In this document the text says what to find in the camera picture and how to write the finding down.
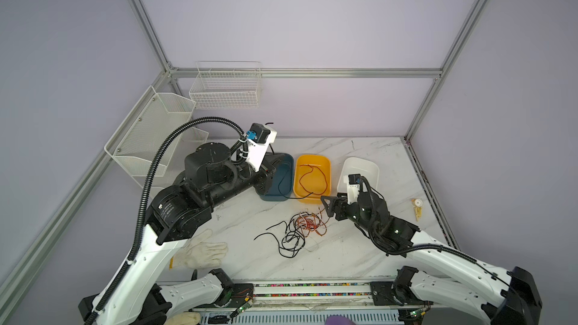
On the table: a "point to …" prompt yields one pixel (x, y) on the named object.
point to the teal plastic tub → (282, 183)
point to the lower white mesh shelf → (141, 169)
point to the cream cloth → (186, 318)
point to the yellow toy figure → (418, 208)
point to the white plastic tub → (366, 168)
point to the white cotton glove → (197, 254)
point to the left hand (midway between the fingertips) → (279, 158)
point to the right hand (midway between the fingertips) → (327, 196)
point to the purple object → (338, 320)
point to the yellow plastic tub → (311, 178)
